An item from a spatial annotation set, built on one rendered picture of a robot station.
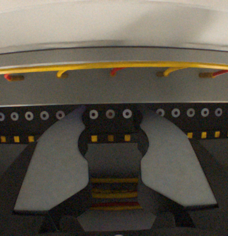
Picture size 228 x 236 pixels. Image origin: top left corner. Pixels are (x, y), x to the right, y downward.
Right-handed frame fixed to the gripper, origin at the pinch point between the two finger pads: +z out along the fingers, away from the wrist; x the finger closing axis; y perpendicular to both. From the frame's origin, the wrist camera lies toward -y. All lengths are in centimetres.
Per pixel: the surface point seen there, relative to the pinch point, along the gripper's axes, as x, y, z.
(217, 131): 14.4, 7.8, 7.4
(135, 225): 2.7, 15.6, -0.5
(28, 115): -10.3, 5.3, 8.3
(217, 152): 18.2, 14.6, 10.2
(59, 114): -6.3, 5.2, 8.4
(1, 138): -14.6, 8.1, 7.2
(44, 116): -8.2, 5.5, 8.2
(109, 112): -0.1, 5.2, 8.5
